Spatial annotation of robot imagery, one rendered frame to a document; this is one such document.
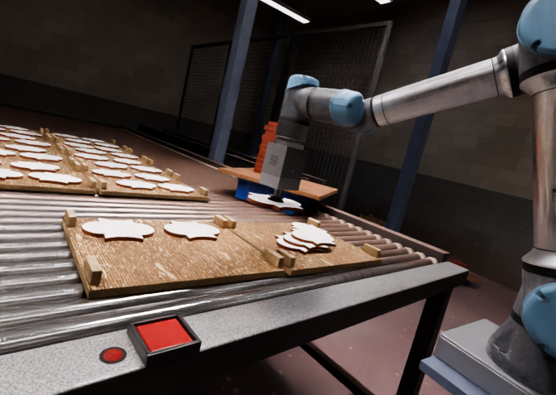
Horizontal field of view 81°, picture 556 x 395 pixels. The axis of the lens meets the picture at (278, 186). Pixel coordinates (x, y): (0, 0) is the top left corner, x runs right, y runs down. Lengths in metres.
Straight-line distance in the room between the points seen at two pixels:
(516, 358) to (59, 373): 0.71
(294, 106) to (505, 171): 5.11
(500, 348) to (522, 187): 4.91
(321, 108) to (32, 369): 0.63
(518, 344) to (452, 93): 0.49
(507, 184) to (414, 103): 4.95
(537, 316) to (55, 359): 0.63
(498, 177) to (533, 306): 5.18
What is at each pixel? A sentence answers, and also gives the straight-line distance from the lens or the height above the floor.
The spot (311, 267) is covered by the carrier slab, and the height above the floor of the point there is 0.94.
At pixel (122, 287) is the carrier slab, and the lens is 0.61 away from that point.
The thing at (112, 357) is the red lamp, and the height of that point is 0.92.
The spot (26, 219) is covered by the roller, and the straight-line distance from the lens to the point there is 0.95.
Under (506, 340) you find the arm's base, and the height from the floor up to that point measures 0.96.
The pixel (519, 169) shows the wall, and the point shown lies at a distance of 5.69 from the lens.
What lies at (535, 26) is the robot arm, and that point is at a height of 1.46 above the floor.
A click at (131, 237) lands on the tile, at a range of 0.80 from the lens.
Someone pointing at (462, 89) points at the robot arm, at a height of 1.41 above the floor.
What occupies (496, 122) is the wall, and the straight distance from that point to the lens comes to 5.94.
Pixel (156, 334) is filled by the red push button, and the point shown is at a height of 0.93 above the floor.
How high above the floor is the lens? 1.22
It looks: 8 degrees down
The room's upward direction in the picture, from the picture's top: 13 degrees clockwise
